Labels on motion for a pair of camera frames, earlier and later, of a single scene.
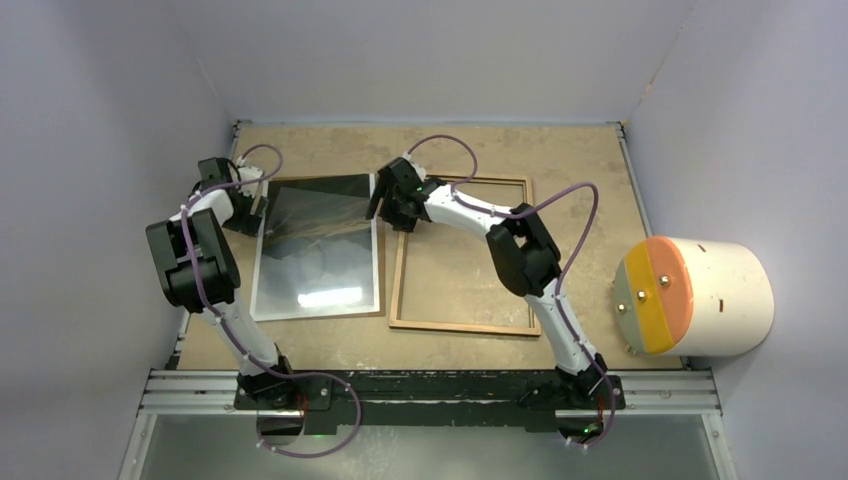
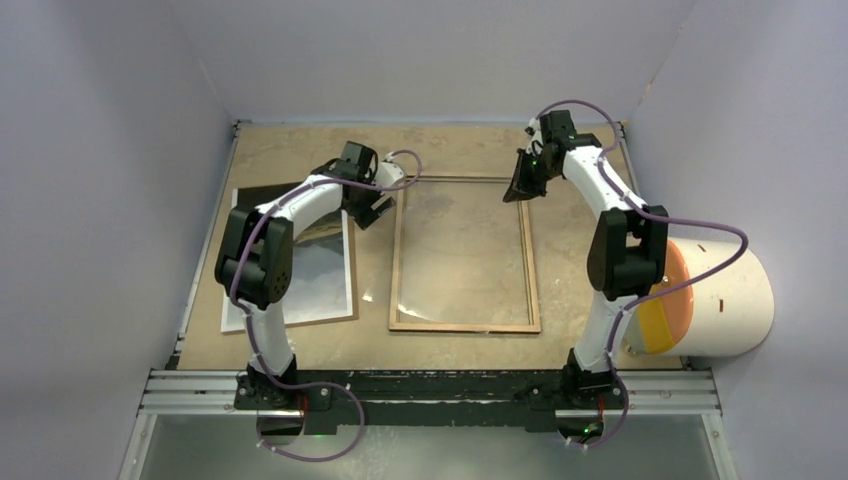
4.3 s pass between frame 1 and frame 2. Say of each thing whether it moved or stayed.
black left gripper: moved
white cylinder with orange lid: stayed
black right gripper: moved
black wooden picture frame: stayed
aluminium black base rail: stayed
